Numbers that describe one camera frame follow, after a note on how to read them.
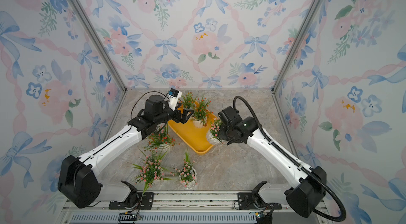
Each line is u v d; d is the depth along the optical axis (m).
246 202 0.73
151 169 0.68
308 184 0.39
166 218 0.70
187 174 0.68
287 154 0.43
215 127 0.68
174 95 0.66
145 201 0.75
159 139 0.78
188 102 0.94
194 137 0.94
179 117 0.70
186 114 0.70
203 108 0.90
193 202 0.75
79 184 0.40
